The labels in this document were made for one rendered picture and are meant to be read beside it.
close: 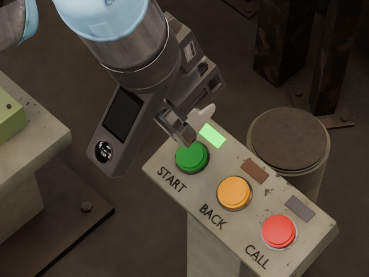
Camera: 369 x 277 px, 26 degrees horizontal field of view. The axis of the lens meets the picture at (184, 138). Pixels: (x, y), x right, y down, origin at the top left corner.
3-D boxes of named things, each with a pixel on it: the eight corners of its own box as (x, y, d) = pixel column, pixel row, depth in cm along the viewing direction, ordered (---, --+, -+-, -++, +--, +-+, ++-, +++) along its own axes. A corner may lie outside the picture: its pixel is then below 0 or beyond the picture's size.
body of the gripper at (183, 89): (229, 89, 89) (205, 39, 78) (177, 145, 88) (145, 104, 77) (182, 51, 92) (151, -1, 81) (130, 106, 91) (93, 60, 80)
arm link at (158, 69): (129, 88, 73) (72, 39, 76) (144, 106, 77) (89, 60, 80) (185, 28, 74) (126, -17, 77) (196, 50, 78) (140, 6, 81)
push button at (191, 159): (193, 138, 104) (189, 133, 103) (214, 157, 103) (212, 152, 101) (172, 161, 104) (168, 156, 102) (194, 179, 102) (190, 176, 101)
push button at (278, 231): (278, 211, 98) (276, 207, 97) (303, 232, 97) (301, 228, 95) (256, 235, 98) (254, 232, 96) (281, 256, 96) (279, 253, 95)
